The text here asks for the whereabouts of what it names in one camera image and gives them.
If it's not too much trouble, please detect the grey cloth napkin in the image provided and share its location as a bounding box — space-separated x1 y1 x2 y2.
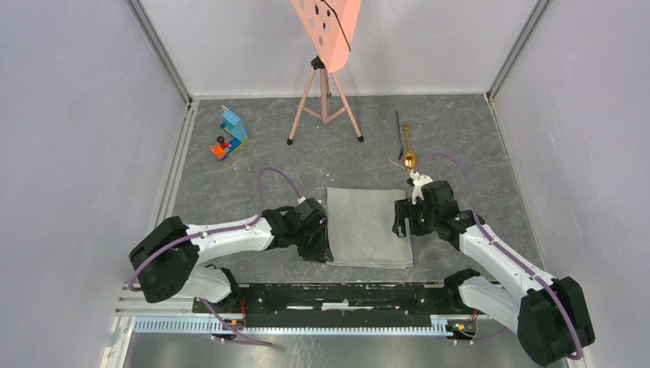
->
327 187 413 268

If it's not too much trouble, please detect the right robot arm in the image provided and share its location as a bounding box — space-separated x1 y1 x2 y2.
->
392 175 596 366

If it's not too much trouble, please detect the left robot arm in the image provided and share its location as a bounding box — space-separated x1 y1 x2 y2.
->
129 198 333 304

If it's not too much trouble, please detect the gold spoon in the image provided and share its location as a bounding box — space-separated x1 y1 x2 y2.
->
402 122 418 171

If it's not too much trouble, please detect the thin black utensil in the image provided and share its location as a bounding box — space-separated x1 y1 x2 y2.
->
395 110 405 159

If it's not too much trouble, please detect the blue toy brick figure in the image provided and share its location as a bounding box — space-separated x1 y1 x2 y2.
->
210 106 249 161

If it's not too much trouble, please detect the pink tripod stand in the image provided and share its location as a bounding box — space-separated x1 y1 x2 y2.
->
286 56 365 146

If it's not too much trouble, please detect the pink perforated board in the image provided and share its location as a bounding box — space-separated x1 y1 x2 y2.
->
288 0 362 73

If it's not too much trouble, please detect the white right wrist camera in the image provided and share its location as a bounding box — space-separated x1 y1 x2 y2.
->
409 170 433 205

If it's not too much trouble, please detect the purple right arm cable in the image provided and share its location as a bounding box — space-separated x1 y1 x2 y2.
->
413 152 585 362

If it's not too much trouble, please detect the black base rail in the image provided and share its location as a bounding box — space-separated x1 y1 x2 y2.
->
192 281 484 340

